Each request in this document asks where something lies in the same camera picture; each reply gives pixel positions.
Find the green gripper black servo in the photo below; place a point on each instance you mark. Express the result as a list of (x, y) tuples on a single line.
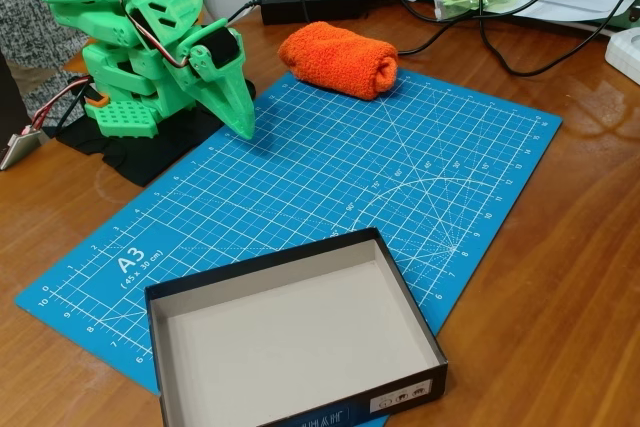
[(218, 81)]

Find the orange fluffy towel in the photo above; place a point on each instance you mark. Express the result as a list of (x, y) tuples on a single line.
[(340, 59)]

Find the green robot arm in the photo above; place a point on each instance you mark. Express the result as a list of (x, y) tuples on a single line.
[(115, 77)]

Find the white plastic object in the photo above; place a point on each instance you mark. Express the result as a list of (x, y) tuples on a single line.
[(625, 54)]

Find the blue cutting mat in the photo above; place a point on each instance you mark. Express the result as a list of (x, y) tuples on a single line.
[(310, 187)]

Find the large black power adapter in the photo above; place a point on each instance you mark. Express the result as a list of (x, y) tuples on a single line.
[(310, 2)]

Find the orange plastic part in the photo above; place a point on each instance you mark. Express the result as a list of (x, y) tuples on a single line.
[(96, 99)]

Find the small silver board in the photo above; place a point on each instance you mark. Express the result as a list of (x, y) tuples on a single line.
[(20, 147)]

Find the grey knitted fabric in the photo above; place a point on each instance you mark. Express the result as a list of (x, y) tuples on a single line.
[(30, 7)]

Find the black cardboard box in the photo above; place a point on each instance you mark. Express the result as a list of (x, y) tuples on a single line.
[(290, 337)]

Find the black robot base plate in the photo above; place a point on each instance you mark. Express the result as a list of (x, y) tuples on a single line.
[(145, 157)]

